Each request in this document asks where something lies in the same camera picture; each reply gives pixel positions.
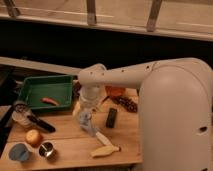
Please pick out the dark grape bunch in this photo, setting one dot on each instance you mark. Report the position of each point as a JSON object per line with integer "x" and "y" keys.
{"x": 127, "y": 103}

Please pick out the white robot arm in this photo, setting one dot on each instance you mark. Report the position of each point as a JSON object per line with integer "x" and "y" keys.
{"x": 175, "y": 109}

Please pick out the green plastic tray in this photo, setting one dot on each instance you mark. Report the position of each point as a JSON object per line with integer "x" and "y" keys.
{"x": 57, "y": 87}

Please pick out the clear glass jar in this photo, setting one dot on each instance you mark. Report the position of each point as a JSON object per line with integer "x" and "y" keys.
{"x": 21, "y": 119}

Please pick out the blue plastic cup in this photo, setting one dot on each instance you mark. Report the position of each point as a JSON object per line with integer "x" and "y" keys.
{"x": 19, "y": 152}

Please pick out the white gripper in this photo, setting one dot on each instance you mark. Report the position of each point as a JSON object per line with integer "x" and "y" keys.
{"x": 89, "y": 98}

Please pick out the yellow apple toy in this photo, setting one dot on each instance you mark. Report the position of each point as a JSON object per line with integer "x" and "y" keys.
{"x": 33, "y": 137}

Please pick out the small metal cup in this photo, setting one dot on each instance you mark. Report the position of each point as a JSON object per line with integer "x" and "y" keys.
{"x": 46, "y": 150}

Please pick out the orange bowl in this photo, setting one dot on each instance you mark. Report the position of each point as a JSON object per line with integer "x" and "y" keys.
{"x": 114, "y": 91}

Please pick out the grey white towel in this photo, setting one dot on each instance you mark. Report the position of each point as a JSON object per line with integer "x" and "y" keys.
{"x": 85, "y": 123}

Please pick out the black rectangular block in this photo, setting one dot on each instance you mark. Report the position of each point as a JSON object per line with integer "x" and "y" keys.
{"x": 111, "y": 118}

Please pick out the black handled kitchen tool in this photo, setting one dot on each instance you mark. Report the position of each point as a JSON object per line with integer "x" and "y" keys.
{"x": 25, "y": 112}

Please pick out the orange carrot toy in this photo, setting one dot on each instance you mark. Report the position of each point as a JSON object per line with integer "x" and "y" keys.
{"x": 50, "y": 101}

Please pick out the yellow banana toy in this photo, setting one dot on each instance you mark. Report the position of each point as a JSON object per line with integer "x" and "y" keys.
{"x": 105, "y": 151}

